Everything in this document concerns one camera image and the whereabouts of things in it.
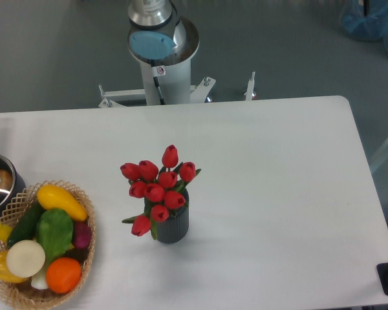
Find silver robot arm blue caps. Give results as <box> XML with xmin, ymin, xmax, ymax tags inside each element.
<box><xmin>127</xmin><ymin>1</ymin><xmax>200</xmax><ymax>66</ymax></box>

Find blue plastic bag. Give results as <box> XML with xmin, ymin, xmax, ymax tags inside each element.
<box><xmin>339</xmin><ymin>1</ymin><xmax>388</xmax><ymax>53</ymax></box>

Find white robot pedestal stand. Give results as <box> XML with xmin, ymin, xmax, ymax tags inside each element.
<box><xmin>98</xmin><ymin>61</ymin><xmax>257</xmax><ymax>109</ymax></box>

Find dark grey ribbed vase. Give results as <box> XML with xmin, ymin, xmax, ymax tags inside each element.
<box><xmin>144</xmin><ymin>189</ymin><xmax>189</xmax><ymax>244</ymax></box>

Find white round radish slice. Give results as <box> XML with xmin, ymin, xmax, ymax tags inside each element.
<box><xmin>6</xmin><ymin>240</ymin><xmax>45</xmax><ymax>278</ymax></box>

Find white green onion stalk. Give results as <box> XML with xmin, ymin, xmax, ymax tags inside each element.
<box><xmin>30</xmin><ymin>266</ymin><xmax>49</xmax><ymax>290</ymax></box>

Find dark green cucumber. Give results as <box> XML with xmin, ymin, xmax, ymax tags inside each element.
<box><xmin>6</xmin><ymin>200</ymin><xmax>45</xmax><ymax>248</ymax></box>

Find yellow bell pepper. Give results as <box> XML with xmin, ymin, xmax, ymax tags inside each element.
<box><xmin>0</xmin><ymin>251</ymin><xmax>28</xmax><ymax>284</ymax></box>

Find red tulip bouquet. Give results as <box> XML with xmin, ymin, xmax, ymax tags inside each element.
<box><xmin>120</xmin><ymin>145</ymin><xmax>201</xmax><ymax>236</ymax></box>

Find green lettuce leaf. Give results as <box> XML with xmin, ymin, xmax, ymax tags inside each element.
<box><xmin>36</xmin><ymin>208</ymin><xmax>74</xmax><ymax>267</ymax></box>

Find yellow squash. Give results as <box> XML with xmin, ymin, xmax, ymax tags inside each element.
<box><xmin>37</xmin><ymin>184</ymin><xmax>88</xmax><ymax>222</ymax></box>

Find woven wicker basket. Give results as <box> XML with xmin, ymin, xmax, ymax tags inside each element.
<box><xmin>0</xmin><ymin>180</ymin><xmax>96</xmax><ymax>309</ymax></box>

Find purple red onion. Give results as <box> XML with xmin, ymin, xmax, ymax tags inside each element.
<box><xmin>72</xmin><ymin>222</ymin><xmax>92</xmax><ymax>249</ymax></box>

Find orange fruit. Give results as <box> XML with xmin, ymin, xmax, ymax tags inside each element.
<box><xmin>45</xmin><ymin>257</ymin><xmax>81</xmax><ymax>294</ymax></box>

